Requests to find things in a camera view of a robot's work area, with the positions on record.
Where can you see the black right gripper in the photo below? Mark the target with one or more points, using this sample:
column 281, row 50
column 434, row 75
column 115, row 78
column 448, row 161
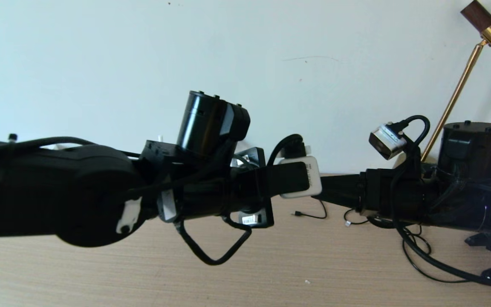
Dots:
column 382, row 194

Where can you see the black plastic clip stand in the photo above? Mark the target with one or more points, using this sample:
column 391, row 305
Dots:
column 475, row 240

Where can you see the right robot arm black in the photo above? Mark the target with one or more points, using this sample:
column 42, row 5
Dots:
column 475, row 149

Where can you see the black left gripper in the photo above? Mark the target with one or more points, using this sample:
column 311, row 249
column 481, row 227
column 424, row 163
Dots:
column 211, row 196

